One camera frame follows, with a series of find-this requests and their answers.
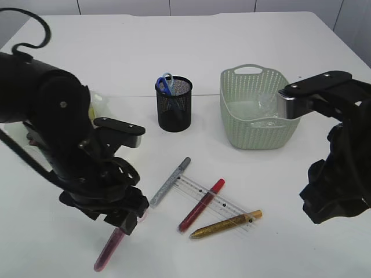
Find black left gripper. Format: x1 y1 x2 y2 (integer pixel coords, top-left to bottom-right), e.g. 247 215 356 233
52 144 149 235

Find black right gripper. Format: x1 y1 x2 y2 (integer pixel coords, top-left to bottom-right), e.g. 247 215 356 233
300 100 370 224

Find pink scissors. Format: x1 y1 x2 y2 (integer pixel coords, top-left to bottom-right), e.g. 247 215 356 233
94 208 150 273

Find yellow oil bottle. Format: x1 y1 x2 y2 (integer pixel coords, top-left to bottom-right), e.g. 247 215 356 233
88 104 96 122

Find clear plastic sheet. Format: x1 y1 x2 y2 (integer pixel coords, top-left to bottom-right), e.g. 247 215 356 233
251 93 285 128

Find blue scissors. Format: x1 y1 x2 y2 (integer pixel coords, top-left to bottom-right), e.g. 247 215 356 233
155 72 186 122

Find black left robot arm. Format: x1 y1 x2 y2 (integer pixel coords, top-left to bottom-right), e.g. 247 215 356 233
1 53 149 235

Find silver glitter pen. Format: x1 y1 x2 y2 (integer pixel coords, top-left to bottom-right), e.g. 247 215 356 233
149 157 191 209

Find gold glitter pen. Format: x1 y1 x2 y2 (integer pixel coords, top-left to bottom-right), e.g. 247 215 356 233
189 210 263 239

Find green wavy glass plate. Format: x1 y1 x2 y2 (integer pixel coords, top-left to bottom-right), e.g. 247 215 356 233
1 90 113 148

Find clear plastic ruler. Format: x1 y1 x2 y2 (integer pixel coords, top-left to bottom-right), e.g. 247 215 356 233
175 175 257 231

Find black mesh pen holder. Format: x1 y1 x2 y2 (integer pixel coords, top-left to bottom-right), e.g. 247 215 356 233
155 72 192 133

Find red glitter pen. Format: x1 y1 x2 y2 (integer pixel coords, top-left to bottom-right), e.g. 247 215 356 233
178 178 225 233

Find green plastic basket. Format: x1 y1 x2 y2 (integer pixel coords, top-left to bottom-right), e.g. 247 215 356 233
220 64 301 150

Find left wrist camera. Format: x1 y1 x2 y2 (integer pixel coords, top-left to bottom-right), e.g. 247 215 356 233
93 117 146 148

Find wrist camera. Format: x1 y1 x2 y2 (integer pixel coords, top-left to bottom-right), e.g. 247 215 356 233
276 71 370 121
93 117 146 148

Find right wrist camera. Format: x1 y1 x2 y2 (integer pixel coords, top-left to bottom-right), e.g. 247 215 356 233
276 71 370 121

